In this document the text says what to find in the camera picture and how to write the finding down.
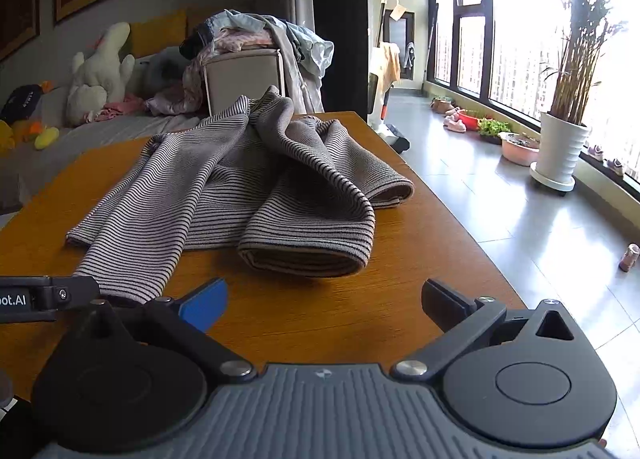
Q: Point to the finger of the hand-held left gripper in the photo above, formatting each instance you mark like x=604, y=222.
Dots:
x=70, y=294

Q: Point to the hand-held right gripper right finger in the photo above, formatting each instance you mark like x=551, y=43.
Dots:
x=445, y=304

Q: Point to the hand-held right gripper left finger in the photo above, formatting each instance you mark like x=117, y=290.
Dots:
x=205, y=306

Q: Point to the striped knit sweater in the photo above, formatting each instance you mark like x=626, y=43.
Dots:
x=225, y=189

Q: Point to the pile of clothes on armrest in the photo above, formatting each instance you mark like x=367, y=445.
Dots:
x=312, y=46

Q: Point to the grey sofa blanket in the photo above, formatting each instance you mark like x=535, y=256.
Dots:
x=75, y=149

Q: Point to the yellow plush duck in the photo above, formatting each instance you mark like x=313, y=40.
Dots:
x=45, y=138

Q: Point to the pink basin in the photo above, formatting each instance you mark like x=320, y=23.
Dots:
x=517, y=154

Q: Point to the pink child shoe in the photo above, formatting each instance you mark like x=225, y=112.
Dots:
x=452, y=112
x=454, y=125

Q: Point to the green plant tray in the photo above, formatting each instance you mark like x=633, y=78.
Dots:
x=492, y=129

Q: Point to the red basin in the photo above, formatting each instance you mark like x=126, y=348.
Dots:
x=467, y=120

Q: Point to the white floor washer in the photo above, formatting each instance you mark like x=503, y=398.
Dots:
x=385, y=126

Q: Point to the small brown boot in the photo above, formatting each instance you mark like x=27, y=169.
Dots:
x=630, y=259

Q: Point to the pink cloth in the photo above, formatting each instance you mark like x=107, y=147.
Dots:
x=115, y=107

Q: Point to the bamboo plant in white pot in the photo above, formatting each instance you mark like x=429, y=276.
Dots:
x=562, y=144

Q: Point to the black cap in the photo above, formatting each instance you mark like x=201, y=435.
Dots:
x=20, y=101

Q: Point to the small plant pot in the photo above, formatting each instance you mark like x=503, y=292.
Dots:
x=442, y=104

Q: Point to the quilted pale pink jacket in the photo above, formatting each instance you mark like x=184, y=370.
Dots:
x=175, y=99

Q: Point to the small child shoe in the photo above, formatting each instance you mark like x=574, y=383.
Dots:
x=616, y=166
x=595, y=152

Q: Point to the white plush rabbit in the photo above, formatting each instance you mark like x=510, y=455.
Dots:
x=97, y=74

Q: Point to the beige sofa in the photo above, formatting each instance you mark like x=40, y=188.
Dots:
x=245, y=79

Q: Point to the grey cushion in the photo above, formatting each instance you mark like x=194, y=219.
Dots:
x=160, y=69

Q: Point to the yellow towel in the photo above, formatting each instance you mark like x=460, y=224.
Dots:
x=390, y=61

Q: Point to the dark denim garment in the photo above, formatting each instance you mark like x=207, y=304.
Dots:
x=192, y=44

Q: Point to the pink knit garment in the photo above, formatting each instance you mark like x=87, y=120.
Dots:
x=240, y=39

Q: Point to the yellow cushion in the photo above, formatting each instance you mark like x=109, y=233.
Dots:
x=155, y=31
x=200, y=19

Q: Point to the dark curtain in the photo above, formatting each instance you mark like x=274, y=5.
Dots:
x=340, y=24

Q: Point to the black window frame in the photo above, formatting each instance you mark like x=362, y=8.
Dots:
x=487, y=39

